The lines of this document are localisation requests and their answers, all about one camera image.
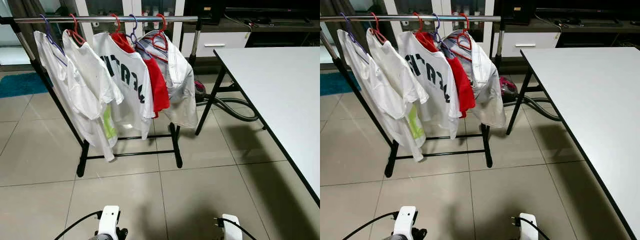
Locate teal floor rug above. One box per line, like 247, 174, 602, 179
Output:
320, 71, 361, 97
0, 72, 52, 99

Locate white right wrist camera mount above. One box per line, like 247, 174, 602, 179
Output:
517, 213, 540, 240
221, 214, 244, 240

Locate glass door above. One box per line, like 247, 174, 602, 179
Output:
0, 0, 36, 67
320, 22, 334, 64

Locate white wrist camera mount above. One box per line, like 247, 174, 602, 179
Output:
96, 205, 121, 240
221, 214, 244, 240
392, 206, 418, 240
517, 213, 540, 240

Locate dark grey curtain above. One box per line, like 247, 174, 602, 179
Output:
6, 0, 81, 31
327, 0, 401, 31

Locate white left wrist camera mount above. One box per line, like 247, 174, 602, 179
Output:
96, 205, 121, 240
392, 206, 418, 240

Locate black chrome clothes rack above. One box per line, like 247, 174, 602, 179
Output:
320, 14, 506, 179
0, 15, 203, 179

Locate white t-shirt black letters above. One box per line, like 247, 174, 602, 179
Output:
396, 31, 462, 140
92, 32, 156, 140

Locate black tv stand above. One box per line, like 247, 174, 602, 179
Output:
535, 7, 640, 49
225, 7, 321, 48

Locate white table black legs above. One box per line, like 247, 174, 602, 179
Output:
194, 46, 321, 207
506, 47, 640, 240

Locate black television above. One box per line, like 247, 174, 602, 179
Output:
184, 0, 226, 26
492, 0, 536, 26

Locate white jacket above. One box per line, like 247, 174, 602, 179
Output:
136, 30, 200, 129
440, 29, 507, 129

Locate red t-shirt white print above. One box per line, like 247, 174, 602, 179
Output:
415, 32, 477, 119
110, 33, 171, 119

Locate purple wire clothes hanger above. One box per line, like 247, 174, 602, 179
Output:
432, 13, 453, 53
340, 12, 373, 57
39, 13, 69, 67
127, 14, 151, 57

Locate grey vacuum hose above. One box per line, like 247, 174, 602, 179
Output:
515, 95, 562, 122
202, 95, 261, 123

